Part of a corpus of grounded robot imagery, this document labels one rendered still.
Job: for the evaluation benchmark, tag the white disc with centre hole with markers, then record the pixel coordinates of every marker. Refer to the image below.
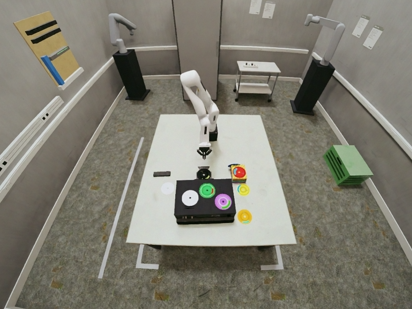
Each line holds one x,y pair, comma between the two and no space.
165,186
193,200

